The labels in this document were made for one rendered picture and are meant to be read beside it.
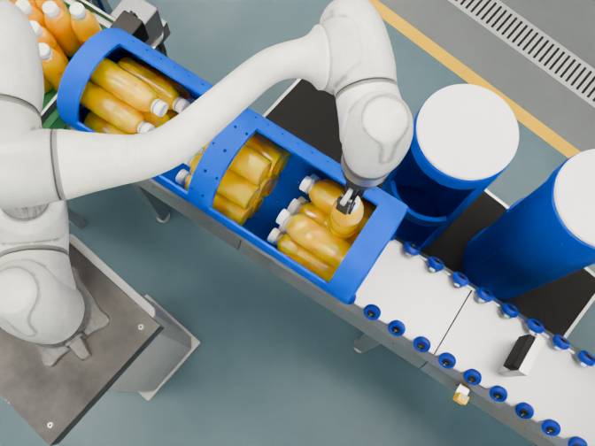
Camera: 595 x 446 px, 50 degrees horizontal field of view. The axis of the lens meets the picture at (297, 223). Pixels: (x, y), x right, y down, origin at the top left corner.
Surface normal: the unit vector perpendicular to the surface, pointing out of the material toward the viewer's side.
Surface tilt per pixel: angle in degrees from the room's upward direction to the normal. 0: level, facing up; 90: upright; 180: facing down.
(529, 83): 0
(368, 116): 14
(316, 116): 0
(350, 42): 4
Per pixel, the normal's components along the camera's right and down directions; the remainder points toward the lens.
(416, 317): 0.02, -0.25
